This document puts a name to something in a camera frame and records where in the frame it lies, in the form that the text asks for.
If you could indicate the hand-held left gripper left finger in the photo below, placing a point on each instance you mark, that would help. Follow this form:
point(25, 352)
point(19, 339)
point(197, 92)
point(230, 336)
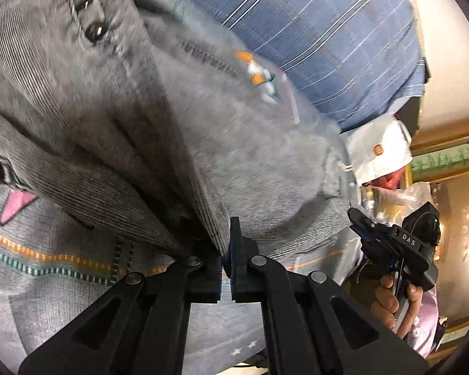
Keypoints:
point(217, 281)

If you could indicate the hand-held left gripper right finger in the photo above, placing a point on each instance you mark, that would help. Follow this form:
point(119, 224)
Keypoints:
point(234, 277)

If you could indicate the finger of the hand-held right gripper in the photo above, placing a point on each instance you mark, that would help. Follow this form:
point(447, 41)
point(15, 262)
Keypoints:
point(371, 248)
point(361, 218)

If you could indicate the grey denim pants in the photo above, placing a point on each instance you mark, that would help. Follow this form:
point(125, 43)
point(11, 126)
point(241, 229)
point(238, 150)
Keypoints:
point(160, 125)

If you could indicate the person's right hand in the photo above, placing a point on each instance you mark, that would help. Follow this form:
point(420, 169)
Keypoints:
point(387, 299)

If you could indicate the red plastic bag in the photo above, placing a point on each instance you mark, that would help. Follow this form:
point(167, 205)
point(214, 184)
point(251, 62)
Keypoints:
point(391, 181)

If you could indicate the clear plastic bag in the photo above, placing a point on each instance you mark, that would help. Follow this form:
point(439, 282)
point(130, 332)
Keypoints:
point(414, 199)

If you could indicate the white paper bag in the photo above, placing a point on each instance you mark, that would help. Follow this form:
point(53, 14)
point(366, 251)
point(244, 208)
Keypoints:
point(379, 156)

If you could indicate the gold framed painting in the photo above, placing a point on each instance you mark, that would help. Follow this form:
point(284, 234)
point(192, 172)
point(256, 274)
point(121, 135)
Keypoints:
point(449, 160)

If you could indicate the grey star-printed bed sheet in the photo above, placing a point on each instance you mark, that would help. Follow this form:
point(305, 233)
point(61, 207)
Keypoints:
point(43, 281)

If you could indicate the blue plaid pillow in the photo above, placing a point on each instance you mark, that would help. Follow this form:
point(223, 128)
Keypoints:
point(316, 47)

